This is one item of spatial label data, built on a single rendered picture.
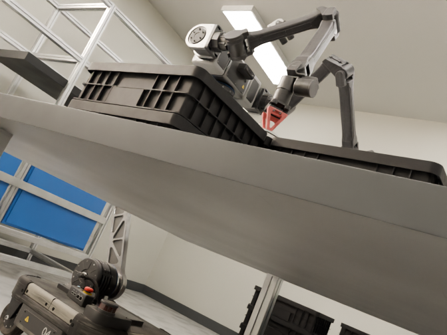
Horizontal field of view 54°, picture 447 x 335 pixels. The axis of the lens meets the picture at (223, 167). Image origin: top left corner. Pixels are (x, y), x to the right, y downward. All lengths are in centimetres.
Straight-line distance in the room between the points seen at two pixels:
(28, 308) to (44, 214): 140
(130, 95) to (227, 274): 410
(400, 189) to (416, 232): 4
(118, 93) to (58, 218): 239
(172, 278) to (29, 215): 252
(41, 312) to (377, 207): 166
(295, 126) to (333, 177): 490
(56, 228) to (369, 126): 331
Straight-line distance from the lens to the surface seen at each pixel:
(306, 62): 153
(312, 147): 104
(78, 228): 349
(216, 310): 498
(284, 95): 144
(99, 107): 106
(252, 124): 104
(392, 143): 487
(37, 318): 193
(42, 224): 331
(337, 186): 39
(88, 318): 176
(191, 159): 47
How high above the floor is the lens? 57
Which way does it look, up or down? 13 degrees up
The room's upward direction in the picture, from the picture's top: 23 degrees clockwise
